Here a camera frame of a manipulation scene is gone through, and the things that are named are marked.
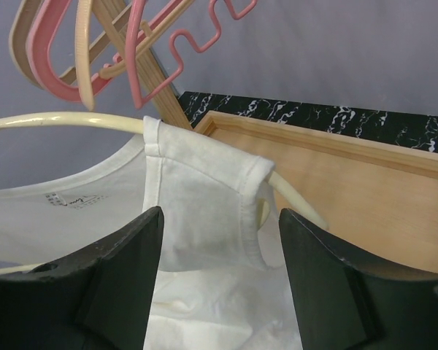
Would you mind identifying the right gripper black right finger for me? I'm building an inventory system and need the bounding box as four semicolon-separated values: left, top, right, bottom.
279;209;378;349

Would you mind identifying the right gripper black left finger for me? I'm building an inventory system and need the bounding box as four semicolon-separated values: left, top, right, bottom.
75;206;164;349

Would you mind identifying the white-top hanger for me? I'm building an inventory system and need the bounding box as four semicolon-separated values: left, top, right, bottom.
0;112;327;272

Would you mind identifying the white tank top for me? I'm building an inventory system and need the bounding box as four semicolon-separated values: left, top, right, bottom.
0;117;301;349

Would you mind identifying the pink plastic hanger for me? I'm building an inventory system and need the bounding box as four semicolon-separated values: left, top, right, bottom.
26;1;129;103

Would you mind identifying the beige wooden hanger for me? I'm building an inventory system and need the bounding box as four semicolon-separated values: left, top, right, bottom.
0;1;180;89

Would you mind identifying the pink striped-top hanger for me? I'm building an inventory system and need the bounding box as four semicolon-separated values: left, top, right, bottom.
112;0;260;109

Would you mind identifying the cream wooden hanger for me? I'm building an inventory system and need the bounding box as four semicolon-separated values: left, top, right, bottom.
74;0;95;111

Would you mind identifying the wooden clothes rack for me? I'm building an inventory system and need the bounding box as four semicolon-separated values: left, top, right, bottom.
91;0;438;276

